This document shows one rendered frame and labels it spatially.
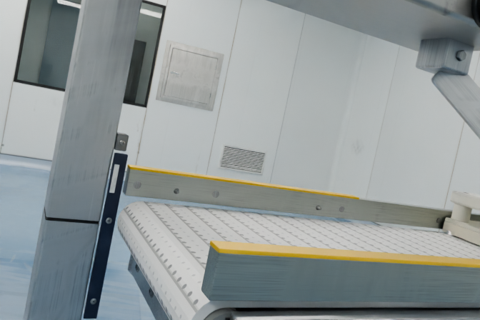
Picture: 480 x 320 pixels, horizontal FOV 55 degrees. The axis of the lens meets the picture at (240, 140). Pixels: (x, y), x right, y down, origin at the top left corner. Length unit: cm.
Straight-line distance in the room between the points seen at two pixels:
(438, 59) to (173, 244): 26
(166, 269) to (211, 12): 521
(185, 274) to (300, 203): 31
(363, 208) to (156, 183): 32
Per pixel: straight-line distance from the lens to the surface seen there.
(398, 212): 76
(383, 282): 38
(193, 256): 39
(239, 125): 561
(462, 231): 81
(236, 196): 59
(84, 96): 54
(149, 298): 51
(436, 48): 40
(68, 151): 55
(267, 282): 32
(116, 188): 56
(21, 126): 531
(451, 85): 40
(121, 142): 55
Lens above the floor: 98
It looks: 3 degrees down
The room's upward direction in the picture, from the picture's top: 12 degrees clockwise
